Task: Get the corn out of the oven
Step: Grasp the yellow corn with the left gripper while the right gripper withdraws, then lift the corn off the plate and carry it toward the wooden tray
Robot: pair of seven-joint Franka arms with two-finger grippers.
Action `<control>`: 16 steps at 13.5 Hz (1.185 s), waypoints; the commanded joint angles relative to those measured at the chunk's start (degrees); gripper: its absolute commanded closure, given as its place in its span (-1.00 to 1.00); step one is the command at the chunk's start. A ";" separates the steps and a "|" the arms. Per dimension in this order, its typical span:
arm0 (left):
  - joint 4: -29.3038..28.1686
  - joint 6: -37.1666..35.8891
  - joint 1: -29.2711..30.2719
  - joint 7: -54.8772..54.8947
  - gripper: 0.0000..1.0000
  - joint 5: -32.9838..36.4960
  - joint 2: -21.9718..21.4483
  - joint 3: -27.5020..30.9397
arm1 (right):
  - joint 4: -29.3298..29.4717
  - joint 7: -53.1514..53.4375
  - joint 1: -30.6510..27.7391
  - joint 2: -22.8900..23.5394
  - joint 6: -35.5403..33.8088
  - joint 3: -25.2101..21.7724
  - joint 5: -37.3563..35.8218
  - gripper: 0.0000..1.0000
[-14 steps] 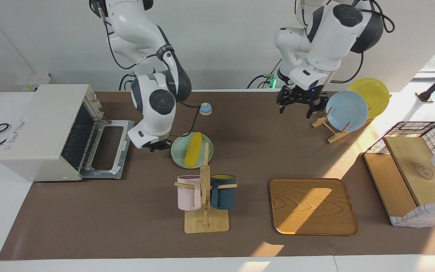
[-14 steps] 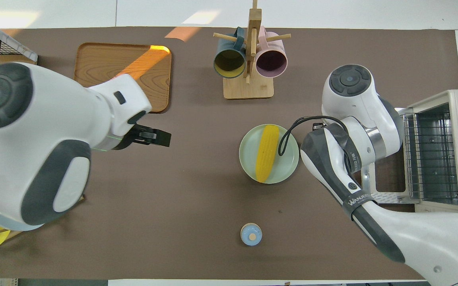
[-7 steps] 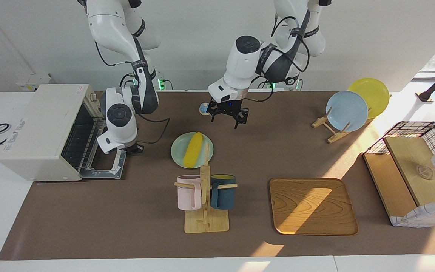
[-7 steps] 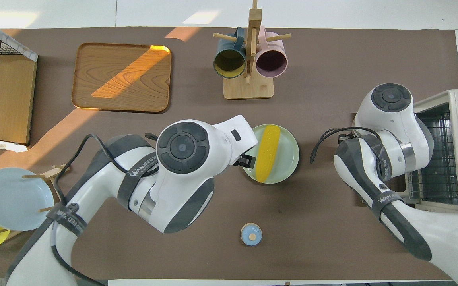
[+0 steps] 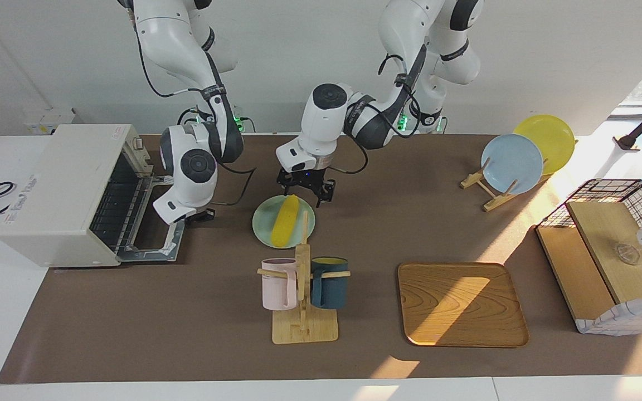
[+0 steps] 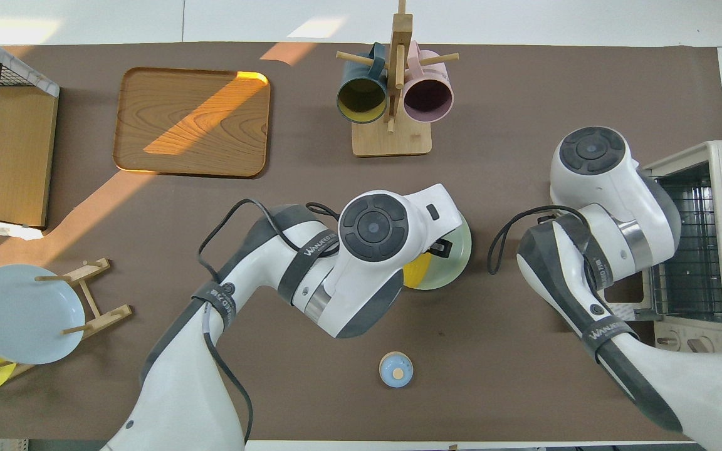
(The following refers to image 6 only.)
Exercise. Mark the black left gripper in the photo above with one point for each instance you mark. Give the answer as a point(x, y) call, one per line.
point(441, 247)

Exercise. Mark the light green plate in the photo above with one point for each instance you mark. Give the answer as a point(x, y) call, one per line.
point(455, 260)

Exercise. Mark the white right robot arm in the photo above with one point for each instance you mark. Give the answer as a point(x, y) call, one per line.
point(612, 181)

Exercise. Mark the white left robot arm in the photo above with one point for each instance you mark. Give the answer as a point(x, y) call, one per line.
point(361, 275)

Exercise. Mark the metal oven rack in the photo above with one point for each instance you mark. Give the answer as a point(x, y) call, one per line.
point(690, 269)

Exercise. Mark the wooden mug rack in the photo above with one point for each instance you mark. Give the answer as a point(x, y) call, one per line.
point(392, 141)

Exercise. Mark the blue call bell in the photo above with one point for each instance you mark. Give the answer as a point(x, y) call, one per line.
point(396, 369)

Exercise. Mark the pink mug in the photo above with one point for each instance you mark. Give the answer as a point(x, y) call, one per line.
point(427, 100)

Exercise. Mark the brown table mat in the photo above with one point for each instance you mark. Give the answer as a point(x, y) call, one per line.
point(492, 94)

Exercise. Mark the dark blue mug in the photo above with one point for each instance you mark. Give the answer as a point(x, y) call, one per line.
point(361, 100)

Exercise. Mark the wooden tray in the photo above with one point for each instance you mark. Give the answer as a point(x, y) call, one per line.
point(192, 122)

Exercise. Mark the wooden plate rack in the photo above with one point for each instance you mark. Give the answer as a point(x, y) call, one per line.
point(107, 316)

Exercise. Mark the light blue plate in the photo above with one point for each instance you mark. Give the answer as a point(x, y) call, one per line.
point(22, 313)

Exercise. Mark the wooden step shelf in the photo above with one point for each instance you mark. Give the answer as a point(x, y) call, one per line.
point(19, 156)

